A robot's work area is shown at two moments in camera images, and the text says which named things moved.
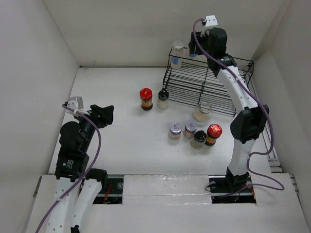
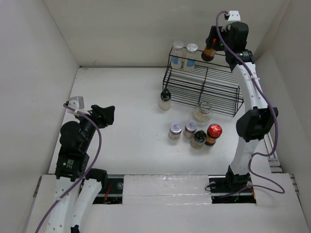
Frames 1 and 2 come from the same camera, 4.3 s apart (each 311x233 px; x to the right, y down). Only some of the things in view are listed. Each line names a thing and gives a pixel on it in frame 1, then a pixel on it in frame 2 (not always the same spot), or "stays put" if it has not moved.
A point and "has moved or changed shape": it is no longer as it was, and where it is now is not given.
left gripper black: [97, 111] stays put
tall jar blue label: [177, 51] stays put
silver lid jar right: [190, 127] stays put
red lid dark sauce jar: [146, 94] has moved or changed shape
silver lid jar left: [175, 129] stays put
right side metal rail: [275, 161] stays put
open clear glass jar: [203, 112] stays put
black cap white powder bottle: [163, 101] has moved or changed shape
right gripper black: [192, 43] → [213, 34]
